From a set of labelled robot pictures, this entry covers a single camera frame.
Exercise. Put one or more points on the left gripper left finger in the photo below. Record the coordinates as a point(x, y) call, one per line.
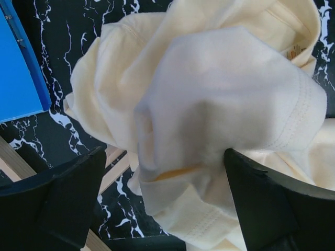
point(52, 210)

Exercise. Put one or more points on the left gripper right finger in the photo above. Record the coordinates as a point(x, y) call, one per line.
point(277, 212)

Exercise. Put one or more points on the beige t shirt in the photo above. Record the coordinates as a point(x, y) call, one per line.
point(176, 89)

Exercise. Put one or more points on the wooden clothes rack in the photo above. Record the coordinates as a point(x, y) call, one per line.
point(16, 168)

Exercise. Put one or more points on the blue folder with papers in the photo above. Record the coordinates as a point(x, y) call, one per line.
point(23, 90)

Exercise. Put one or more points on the black marbled table mat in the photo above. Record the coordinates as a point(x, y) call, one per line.
point(61, 32)

